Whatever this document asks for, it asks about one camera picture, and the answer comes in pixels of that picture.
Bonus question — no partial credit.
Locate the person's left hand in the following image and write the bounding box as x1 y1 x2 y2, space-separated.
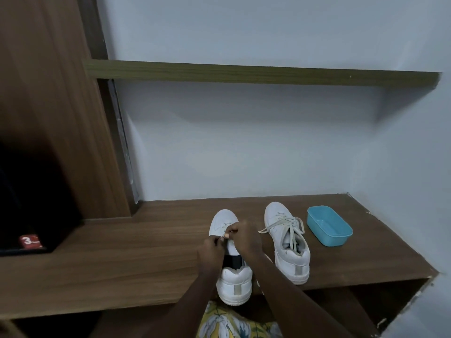
196 235 229 282

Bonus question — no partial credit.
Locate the person's right hand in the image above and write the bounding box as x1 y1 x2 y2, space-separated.
224 220 265 264

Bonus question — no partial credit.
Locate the white sneaker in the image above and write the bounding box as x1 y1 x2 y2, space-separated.
264 201 311 286
208 209 254 307

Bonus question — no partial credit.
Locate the blue plastic basket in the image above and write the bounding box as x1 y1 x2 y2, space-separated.
306 206 354 248

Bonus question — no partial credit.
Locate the person's left forearm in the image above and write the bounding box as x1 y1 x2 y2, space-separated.
133 274 221 338

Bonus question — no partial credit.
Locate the person's right forearm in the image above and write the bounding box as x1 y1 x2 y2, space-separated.
252 255 355 338

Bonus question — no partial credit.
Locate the wooden wall shelf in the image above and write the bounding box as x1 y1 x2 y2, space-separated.
83 59 443 88

